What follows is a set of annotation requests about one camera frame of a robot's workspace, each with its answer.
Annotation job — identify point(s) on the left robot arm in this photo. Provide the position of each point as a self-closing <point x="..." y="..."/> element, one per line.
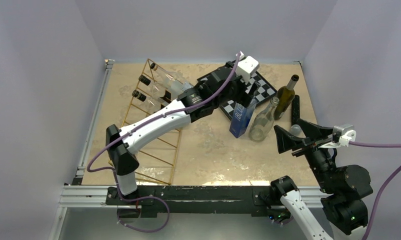
<point x="123" y="143"/>

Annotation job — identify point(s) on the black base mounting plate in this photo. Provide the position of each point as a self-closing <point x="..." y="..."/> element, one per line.
<point x="150" y="200"/>

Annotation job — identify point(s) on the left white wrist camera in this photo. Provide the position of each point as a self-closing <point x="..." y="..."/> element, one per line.
<point x="247" y="65"/>

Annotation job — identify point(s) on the clear bottle white label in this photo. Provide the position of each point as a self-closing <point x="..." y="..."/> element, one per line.
<point x="167" y="76"/>

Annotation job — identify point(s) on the clear round glass bottle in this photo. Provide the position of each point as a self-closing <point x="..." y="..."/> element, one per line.
<point x="263" y="122"/>

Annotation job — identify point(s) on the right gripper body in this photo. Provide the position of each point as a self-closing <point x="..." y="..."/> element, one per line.
<point x="319" y="157"/>

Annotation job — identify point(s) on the black white chessboard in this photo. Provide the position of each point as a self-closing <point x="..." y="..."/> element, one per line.
<point x="256" y="89"/>

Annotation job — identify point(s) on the gold wire wine rack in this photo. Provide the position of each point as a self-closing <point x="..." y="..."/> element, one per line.
<point x="158" y="158"/>

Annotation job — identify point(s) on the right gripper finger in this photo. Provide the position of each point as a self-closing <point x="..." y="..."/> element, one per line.
<point x="314" y="131"/>
<point x="286" y="141"/>

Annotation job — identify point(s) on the blue square Blu bottle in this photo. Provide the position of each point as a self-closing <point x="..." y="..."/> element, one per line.
<point x="242" y="116"/>

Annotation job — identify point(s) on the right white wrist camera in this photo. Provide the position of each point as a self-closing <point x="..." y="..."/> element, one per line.
<point x="342" y="135"/>

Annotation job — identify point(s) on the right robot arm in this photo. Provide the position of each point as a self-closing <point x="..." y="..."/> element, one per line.
<point x="345" y="186"/>

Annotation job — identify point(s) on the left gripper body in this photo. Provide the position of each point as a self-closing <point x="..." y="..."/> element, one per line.
<point x="237" y="92"/>

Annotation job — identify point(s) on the clear bottle gold black label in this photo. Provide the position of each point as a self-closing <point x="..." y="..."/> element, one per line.
<point x="161" y="90"/>

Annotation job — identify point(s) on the black flat remote bar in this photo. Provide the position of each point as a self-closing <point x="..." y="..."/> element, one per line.
<point x="295" y="109"/>

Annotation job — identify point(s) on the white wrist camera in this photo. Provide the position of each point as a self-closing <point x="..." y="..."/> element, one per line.
<point x="247" y="65"/>
<point x="342" y="135"/>

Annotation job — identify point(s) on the dark green wine bottle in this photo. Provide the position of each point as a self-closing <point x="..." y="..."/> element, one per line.
<point x="285" y="95"/>

